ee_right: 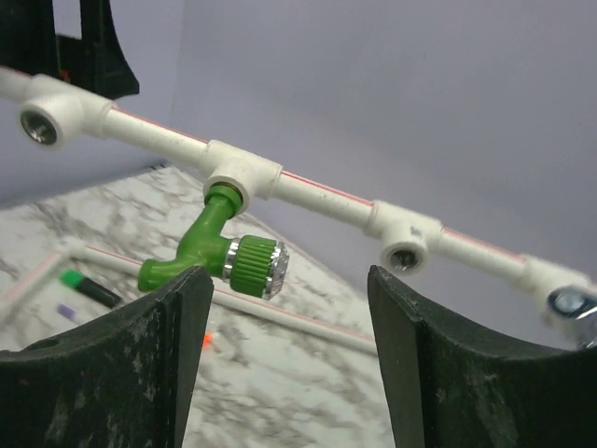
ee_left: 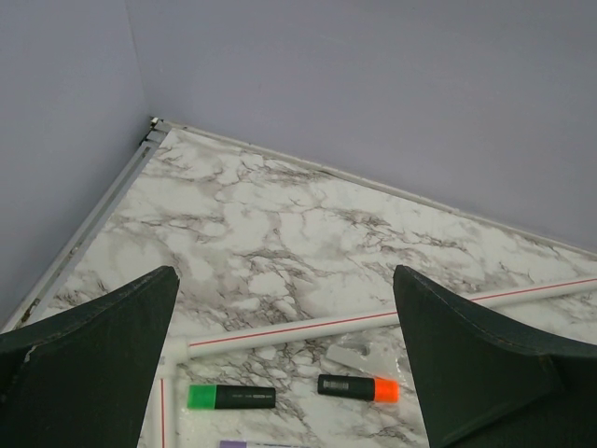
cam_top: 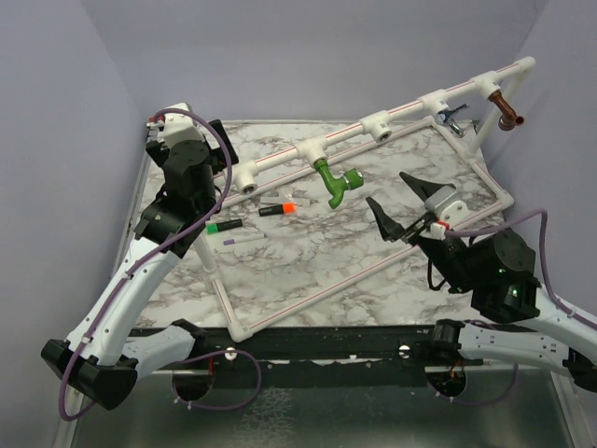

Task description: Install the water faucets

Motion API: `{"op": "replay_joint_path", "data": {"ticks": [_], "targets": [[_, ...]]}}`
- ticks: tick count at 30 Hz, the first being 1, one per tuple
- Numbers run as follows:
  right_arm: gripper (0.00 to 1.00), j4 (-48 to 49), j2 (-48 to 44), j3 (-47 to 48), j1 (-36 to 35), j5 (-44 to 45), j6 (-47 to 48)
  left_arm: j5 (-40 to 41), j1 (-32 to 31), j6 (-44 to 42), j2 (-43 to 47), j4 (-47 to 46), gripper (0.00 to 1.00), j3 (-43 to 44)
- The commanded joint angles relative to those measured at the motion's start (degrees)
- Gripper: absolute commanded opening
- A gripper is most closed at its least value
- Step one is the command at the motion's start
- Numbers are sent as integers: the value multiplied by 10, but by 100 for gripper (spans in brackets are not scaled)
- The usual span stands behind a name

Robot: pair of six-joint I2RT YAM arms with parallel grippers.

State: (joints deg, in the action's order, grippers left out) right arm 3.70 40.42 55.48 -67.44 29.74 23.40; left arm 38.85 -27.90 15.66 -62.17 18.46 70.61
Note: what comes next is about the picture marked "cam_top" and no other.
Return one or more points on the purple capped white pen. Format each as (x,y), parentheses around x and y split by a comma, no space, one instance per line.
(245,239)

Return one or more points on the grey metal faucet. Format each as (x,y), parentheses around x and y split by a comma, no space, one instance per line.
(445,118)

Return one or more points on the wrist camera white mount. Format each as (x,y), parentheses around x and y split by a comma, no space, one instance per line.
(174,128)
(449,210)

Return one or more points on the clear plastic bag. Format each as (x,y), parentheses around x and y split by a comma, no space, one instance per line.
(282,196)

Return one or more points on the orange capped black marker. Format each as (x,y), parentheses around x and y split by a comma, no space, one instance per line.
(276,209)

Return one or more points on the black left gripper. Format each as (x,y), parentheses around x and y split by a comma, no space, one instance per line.
(223,141)

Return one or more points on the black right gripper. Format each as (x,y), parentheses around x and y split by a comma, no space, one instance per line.
(389,228)

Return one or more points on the green capped black marker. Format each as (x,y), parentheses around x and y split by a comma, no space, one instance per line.
(217,227)

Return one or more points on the green water faucet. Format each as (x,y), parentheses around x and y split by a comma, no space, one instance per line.
(337,186)

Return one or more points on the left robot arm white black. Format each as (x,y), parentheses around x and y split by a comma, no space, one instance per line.
(99,358)

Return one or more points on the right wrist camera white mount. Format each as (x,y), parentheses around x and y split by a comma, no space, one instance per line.
(449,210)

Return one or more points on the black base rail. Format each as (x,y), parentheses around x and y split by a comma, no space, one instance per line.
(317,357)

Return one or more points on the white pvc pipe frame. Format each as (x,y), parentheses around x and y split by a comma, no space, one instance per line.
(324,267)

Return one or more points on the brown copper faucet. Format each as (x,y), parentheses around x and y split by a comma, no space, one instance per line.
(509,119)

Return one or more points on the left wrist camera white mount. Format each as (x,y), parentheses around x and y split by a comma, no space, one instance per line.
(174,128)

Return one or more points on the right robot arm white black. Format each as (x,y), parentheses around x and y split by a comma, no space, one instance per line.
(527,324)

